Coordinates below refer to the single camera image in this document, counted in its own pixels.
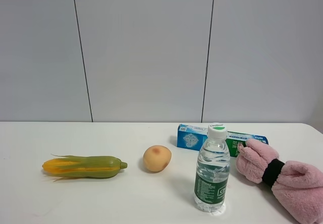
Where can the pink towel black band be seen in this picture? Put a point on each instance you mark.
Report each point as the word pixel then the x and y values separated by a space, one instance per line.
pixel 296 185

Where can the green white toothpaste box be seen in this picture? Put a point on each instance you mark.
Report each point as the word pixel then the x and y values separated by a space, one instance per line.
pixel 193 138

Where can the toy peach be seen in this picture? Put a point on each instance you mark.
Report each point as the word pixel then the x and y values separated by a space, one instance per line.
pixel 156 158

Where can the clear water bottle green label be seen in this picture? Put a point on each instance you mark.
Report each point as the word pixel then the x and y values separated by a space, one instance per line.
pixel 212 169

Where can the toy corn cob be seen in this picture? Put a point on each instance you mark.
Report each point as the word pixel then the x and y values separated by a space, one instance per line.
pixel 80 167

